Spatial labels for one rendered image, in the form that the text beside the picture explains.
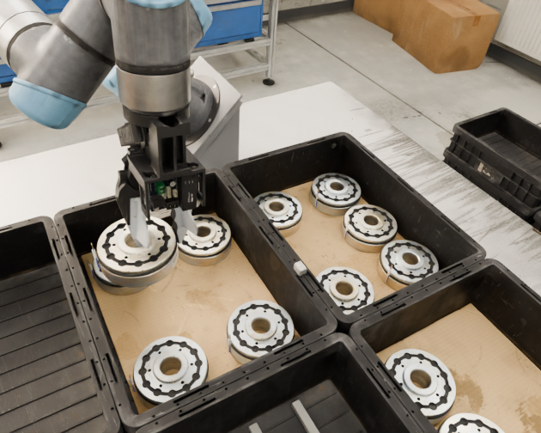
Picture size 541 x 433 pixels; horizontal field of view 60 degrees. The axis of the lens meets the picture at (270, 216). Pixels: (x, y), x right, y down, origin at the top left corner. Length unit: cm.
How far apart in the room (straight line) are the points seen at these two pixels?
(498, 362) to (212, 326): 45
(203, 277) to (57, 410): 29
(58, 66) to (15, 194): 73
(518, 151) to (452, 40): 172
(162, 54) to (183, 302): 44
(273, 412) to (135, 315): 27
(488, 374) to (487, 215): 57
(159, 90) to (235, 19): 243
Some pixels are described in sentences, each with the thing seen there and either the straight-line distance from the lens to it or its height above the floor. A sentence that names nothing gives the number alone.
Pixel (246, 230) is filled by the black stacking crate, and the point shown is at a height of 89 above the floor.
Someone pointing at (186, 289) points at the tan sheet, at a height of 83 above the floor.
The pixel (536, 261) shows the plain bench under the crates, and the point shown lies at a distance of 124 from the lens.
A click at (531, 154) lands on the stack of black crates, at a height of 49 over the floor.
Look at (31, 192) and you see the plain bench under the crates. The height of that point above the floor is 70.
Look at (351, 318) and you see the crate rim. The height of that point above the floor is 93.
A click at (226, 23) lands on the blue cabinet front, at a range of 289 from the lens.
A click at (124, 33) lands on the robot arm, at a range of 48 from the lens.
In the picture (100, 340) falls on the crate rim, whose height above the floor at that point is 93.
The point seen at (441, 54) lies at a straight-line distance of 363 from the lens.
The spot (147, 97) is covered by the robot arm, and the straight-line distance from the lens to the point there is 49.
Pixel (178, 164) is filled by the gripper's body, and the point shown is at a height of 115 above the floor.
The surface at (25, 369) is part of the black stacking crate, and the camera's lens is 79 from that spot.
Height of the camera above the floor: 147
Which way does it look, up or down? 43 degrees down
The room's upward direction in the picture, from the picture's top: 5 degrees clockwise
